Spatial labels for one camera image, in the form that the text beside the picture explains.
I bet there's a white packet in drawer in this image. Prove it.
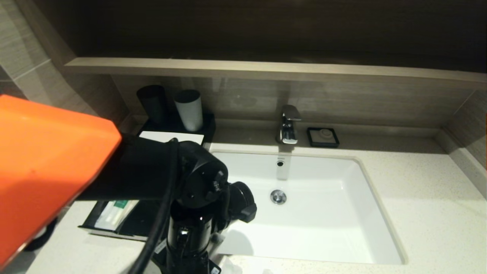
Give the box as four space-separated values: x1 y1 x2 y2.
95 200 140 231

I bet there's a white ceramic sink basin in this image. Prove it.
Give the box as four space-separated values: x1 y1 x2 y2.
211 150 407 265

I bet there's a black square soap dish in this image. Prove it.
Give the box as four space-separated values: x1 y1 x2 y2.
307 127 340 148

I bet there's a chrome sink drain plug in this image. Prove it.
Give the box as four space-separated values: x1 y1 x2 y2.
270 189 287 205

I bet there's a black cup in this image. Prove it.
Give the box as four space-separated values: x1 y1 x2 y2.
137 84 170 126

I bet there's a chrome faucet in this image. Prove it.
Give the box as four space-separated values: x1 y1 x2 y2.
277 105 302 144

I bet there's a wooden wall ledge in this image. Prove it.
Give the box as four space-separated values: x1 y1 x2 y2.
65 57 487 91

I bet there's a grey plastic cup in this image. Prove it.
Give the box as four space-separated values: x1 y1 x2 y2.
174 89 204 132

